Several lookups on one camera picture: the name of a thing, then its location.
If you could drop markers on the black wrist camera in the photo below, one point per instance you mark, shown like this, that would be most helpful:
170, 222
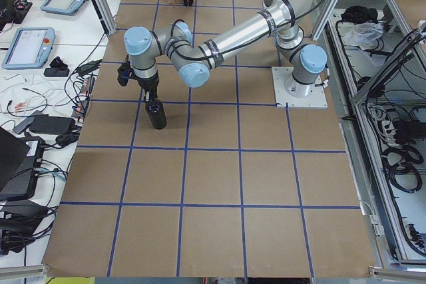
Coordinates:
124, 73

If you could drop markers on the black gripper body active arm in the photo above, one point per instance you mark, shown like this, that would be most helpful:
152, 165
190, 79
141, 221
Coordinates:
148, 83

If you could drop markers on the white crumpled cloth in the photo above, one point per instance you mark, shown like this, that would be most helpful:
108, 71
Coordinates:
364, 36

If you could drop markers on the brown paper mat blue grid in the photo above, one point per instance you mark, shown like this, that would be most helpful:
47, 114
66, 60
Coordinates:
232, 187

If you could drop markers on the black laptop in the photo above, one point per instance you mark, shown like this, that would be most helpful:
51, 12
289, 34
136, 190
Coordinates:
20, 160

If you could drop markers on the blue teach pendant near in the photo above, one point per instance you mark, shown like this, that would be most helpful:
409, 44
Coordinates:
30, 48

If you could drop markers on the black cloth bundle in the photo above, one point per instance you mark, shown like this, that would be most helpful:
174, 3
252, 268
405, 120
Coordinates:
359, 15

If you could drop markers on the black power brick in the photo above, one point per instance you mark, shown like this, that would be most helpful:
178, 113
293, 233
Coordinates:
44, 124

